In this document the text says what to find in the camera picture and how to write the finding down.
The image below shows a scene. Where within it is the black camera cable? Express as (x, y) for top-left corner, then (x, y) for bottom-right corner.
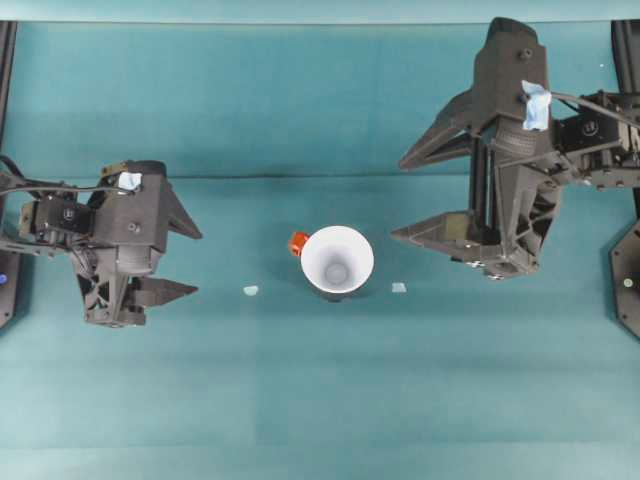
(0, 154), (124, 197)
(547, 89), (640, 126)

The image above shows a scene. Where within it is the white paper cup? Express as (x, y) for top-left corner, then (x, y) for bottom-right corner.
(299, 225), (375, 294)

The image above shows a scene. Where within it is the black frame post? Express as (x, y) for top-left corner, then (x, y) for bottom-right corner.
(0, 20), (19, 146)

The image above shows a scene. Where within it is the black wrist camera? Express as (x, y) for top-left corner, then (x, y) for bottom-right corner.
(92, 159), (170, 251)
(472, 17), (555, 134)

